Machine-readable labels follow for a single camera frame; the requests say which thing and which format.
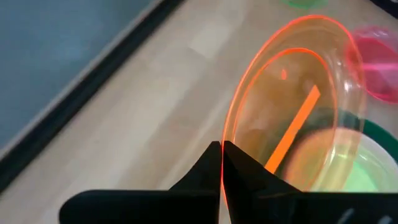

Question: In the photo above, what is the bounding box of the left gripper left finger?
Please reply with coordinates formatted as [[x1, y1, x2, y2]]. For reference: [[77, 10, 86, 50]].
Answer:
[[58, 141, 222, 224]]

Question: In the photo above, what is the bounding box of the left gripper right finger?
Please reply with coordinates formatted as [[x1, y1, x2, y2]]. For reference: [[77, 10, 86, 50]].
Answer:
[[221, 140, 398, 224]]

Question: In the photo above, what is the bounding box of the green transparent plastic plate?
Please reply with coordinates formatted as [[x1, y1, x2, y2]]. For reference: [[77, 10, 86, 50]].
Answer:
[[280, 0, 329, 10], [310, 146, 392, 194]]

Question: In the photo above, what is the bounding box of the orange transparent plastic plate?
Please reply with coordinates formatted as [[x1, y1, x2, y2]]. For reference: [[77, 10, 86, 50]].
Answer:
[[220, 14, 367, 215]]

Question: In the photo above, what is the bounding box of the cream plastic plate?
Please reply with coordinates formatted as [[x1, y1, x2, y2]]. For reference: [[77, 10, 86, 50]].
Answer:
[[282, 126, 398, 194]]

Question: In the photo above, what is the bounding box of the large dark green plate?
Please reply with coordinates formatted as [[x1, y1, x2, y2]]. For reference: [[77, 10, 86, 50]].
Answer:
[[295, 107, 398, 175]]

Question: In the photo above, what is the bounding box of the red transparent plastic plate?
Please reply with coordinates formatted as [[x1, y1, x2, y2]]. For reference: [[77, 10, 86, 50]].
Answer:
[[345, 26, 398, 104]]

